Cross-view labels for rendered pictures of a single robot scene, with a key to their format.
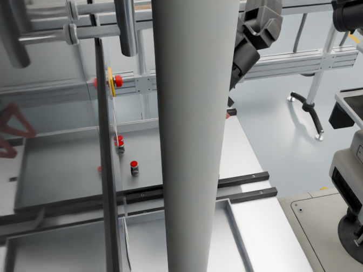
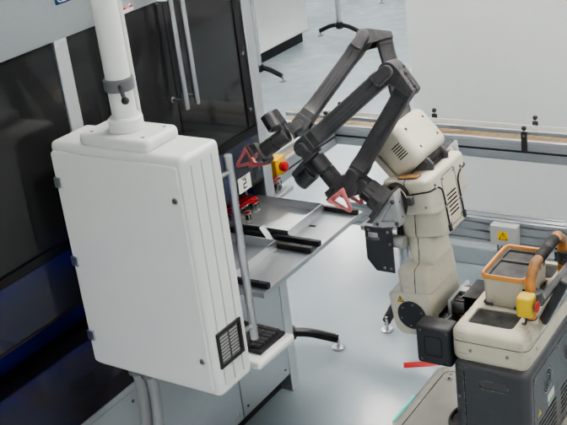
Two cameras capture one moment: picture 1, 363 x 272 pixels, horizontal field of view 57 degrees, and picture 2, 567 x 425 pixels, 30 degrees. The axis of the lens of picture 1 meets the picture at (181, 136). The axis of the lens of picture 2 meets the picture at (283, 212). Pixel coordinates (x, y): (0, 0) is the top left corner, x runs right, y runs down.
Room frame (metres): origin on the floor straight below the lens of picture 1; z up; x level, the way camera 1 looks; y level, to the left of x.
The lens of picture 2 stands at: (-1.83, -2.64, 2.48)
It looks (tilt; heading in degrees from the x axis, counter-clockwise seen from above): 23 degrees down; 47
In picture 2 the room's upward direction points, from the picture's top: 7 degrees counter-clockwise
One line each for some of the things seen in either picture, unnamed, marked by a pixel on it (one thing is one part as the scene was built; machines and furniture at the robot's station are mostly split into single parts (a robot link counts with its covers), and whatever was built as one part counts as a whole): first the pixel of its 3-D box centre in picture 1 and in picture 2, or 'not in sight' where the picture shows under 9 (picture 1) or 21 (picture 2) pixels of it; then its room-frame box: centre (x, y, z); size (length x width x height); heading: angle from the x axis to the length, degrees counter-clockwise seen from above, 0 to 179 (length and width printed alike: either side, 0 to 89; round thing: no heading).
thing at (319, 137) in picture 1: (306, 110); not in sight; (1.86, -0.90, 0.07); 0.50 x 0.08 x 0.14; 12
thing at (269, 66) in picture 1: (233, 70); (515, 230); (1.74, -0.31, 0.49); 1.60 x 0.08 x 0.12; 102
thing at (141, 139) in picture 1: (152, 154); (268, 215); (0.68, 0.09, 0.90); 0.34 x 0.26 x 0.04; 102
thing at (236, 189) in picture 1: (217, 188); (278, 235); (0.54, -0.10, 0.91); 0.14 x 0.03 x 0.06; 102
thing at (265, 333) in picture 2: not in sight; (222, 329); (0.07, -0.29, 0.82); 0.40 x 0.14 x 0.02; 100
